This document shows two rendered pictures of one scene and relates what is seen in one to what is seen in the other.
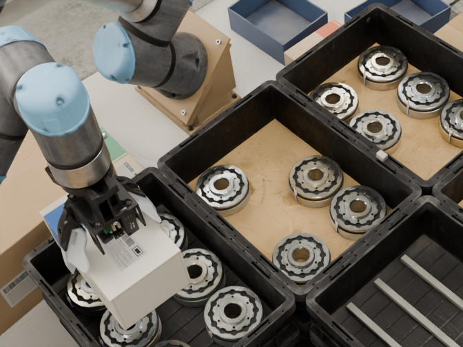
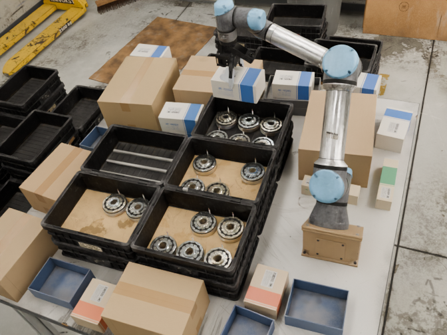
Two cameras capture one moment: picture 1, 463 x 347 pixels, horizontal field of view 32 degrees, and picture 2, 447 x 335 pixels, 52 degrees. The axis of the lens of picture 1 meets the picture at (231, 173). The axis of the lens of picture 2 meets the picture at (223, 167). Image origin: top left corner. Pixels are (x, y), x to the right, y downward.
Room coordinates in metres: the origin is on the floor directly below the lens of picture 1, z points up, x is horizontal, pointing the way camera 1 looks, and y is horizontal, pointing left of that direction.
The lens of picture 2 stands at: (1.96, -0.78, 2.29)
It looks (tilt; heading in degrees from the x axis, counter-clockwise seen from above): 47 degrees down; 148
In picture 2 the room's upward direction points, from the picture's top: 10 degrees counter-clockwise
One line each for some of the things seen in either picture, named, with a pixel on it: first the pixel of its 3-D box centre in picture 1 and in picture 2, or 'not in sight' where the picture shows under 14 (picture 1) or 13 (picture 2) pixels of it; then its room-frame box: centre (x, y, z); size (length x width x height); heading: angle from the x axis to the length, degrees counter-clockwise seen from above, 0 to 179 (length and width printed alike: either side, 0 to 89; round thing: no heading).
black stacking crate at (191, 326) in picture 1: (160, 297); (243, 129); (0.71, 0.17, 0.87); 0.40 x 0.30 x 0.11; 31
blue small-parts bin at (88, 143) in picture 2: not in sight; (105, 143); (0.15, -0.31, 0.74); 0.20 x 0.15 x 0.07; 25
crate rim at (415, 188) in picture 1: (284, 180); (221, 169); (0.86, -0.09, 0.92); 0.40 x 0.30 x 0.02; 31
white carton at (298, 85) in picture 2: not in sight; (293, 84); (0.59, 0.61, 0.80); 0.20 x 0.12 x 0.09; 35
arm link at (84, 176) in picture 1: (80, 155); (227, 34); (0.66, 0.18, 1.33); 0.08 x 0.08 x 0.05
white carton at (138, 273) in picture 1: (115, 246); (238, 83); (0.67, 0.19, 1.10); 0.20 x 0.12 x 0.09; 28
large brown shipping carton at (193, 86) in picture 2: not in sight; (220, 89); (0.33, 0.33, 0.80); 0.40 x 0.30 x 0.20; 34
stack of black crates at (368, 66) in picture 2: not in sight; (338, 83); (0.40, 1.22, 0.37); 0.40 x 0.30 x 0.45; 28
